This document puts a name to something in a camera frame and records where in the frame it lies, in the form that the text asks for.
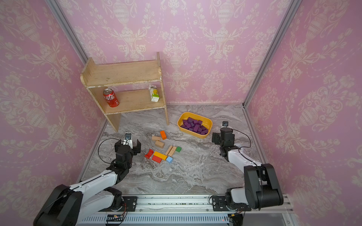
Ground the purple brick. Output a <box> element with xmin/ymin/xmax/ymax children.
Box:
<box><xmin>187</xmin><ymin>117</ymin><xmax>194</xmax><ymax>123</ymax></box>

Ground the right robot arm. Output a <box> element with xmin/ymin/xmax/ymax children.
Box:
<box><xmin>212</xmin><ymin>127</ymin><xmax>284</xmax><ymax>211</ymax></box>

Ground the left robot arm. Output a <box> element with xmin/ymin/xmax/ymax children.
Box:
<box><xmin>33</xmin><ymin>140</ymin><xmax>141</xmax><ymax>226</ymax></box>

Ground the yellow plastic storage bin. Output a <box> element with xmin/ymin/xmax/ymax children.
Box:
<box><xmin>177</xmin><ymin>112</ymin><xmax>213</xmax><ymax>139</ymax></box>

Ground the red flat wooden brick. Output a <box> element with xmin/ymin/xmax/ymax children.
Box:
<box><xmin>152</xmin><ymin>156</ymin><xmax>162</xmax><ymax>163</ymax></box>

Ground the natural wood flat brick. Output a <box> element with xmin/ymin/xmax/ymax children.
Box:
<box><xmin>155</xmin><ymin>140</ymin><xmax>165</xmax><ymax>149</ymax></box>

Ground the yellow wooden brick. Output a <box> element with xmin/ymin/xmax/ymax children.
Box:
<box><xmin>154</xmin><ymin>152</ymin><xmax>168</xmax><ymax>160</ymax></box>

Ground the orange wooden brick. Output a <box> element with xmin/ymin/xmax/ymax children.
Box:
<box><xmin>160</xmin><ymin>131</ymin><xmax>167</xmax><ymax>140</ymax></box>

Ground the natural wood long brick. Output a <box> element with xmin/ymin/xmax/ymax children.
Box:
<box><xmin>168</xmin><ymin>146</ymin><xmax>177</xmax><ymax>157</ymax></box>
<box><xmin>166</xmin><ymin>145</ymin><xmax>173</xmax><ymax>156</ymax></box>

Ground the light blue wooden brick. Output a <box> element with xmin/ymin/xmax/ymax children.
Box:
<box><xmin>166</xmin><ymin>156</ymin><xmax>173</xmax><ymax>163</ymax></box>

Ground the red cola can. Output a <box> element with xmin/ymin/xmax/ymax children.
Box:
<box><xmin>103</xmin><ymin>88</ymin><xmax>119</xmax><ymax>107</ymax></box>

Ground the white green juice carton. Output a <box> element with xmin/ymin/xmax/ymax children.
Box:
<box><xmin>149</xmin><ymin>85</ymin><xmax>160</xmax><ymax>102</ymax></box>

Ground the wooden two-tier shelf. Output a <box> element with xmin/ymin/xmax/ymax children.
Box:
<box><xmin>80</xmin><ymin>52</ymin><xmax>169</xmax><ymax>132</ymax></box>

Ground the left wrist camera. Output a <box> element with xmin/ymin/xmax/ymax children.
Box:
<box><xmin>123</xmin><ymin>133</ymin><xmax>133</xmax><ymax>149</ymax></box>

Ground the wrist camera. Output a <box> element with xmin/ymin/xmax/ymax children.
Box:
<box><xmin>123</xmin><ymin>133</ymin><xmax>133</xmax><ymax>149</ymax></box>
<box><xmin>222</xmin><ymin>121</ymin><xmax>229</xmax><ymax>127</ymax></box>

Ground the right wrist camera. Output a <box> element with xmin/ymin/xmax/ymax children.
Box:
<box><xmin>222</xmin><ymin>121</ymin><xmax>229</xmax><ymax>127</ymax></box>

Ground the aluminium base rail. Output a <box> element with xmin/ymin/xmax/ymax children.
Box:
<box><xmin>64</xmin><ymin>195</ymin><xmax>298</xmax><ymax>226</ymax></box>

